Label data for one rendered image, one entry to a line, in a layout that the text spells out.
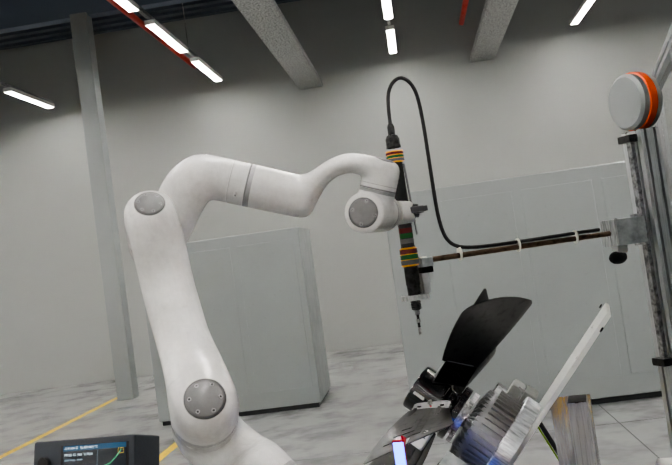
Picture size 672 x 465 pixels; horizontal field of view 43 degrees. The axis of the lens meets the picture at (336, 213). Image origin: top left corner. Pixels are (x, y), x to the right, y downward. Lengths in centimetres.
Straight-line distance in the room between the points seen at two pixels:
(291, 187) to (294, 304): 751
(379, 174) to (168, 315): 51
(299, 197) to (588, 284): 611
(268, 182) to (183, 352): 40
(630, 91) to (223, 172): 118
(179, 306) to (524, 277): 618
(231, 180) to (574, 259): 612
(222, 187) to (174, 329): 33
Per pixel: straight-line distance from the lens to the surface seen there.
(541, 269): 763
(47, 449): 207
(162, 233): 161
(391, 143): 207
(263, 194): 173
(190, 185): 173
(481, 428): 210
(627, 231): 235
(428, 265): 208
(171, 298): 160
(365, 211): 170
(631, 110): 242
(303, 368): 928
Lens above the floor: 158
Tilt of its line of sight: 3 degrees up
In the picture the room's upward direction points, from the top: 8 degrees counter-clockwise
